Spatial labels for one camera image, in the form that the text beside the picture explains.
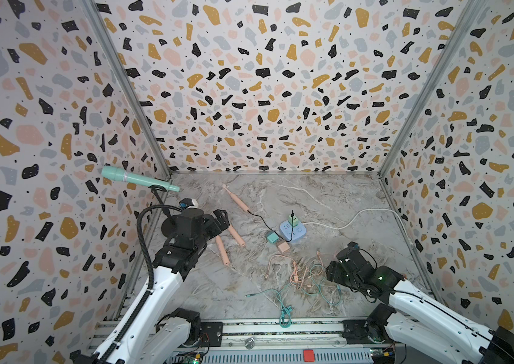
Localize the pink toothbrush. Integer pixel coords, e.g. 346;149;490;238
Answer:
228;225;246;247
222;184;249;213
215;236;231;266

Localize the green charger plug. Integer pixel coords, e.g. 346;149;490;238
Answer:
288;212;299;228

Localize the black charging cable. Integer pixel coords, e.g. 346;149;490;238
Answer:
246;208;296;242

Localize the teal charger cube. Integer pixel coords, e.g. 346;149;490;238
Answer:
266;231;280;244

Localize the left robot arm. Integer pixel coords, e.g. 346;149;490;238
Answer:
74;206;230;363

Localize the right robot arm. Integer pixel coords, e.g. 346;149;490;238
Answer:
325;242;514;363

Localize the pink charger cube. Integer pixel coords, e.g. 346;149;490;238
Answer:
277;241;290;254

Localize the blue power strip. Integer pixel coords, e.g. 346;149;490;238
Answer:
279;220;307;243

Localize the red button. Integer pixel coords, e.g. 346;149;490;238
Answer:
302;350;315;362

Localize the mint green microphone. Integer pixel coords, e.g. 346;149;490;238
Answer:
102;166;181;192

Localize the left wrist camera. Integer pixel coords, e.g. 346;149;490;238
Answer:
179;198;199;209

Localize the white power strip cable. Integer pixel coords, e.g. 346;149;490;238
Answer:
304;208;415;249

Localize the metal base rail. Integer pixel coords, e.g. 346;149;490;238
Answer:
88;315;474;364

